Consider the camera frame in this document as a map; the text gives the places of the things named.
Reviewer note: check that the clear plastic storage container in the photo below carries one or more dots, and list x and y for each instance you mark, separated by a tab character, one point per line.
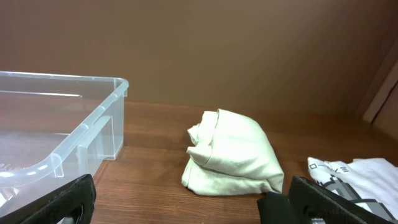
54	129

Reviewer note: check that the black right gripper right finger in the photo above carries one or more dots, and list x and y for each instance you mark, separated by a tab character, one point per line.
334	202

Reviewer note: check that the cream cloth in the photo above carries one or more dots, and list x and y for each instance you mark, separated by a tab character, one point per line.
230	155

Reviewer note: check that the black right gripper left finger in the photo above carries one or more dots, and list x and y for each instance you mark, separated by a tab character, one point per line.
72	203

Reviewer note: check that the white printed t-shirt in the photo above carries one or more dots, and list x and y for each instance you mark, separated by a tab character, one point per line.
368	183

